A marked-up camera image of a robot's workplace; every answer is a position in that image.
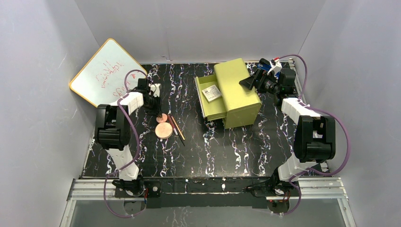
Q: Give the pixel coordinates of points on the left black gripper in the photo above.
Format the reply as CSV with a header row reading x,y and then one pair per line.
x,y
153,104

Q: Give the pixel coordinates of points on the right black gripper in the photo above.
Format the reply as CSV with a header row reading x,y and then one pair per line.
x,y
257,81

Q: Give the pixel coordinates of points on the small round pink compact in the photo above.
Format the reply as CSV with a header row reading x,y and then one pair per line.
x,y
162,118

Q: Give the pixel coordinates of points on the large round pink compact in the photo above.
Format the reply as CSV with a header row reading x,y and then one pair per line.
x,y
163,130

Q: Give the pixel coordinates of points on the green drawer cabinet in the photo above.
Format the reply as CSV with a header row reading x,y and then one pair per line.
x,y
238,106

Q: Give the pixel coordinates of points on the white square makeup box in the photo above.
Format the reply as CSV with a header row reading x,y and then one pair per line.
x,y
212,93

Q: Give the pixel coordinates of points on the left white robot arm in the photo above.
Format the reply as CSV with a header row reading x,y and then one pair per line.
x,y
115,131

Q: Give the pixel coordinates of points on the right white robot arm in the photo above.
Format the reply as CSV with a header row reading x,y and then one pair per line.
x,y
314,140

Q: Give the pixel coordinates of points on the red and black makeup pen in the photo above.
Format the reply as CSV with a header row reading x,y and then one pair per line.
x,y
175,128

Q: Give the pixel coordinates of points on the gold makeup pencil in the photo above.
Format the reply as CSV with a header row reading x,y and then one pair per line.
x,y
179,130

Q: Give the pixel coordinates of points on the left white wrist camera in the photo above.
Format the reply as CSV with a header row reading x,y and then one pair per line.
x,y
155,90

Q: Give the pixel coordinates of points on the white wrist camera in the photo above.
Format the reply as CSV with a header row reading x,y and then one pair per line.
x,y
155,90
275,66

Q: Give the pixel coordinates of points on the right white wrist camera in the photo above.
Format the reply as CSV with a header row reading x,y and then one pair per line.
x,y
275,66

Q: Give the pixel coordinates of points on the whiteboard with yellow frame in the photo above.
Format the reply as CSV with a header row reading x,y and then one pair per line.
x,y
108,73

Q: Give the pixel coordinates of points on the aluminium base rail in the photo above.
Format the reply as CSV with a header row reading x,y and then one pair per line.
x,y
202,202

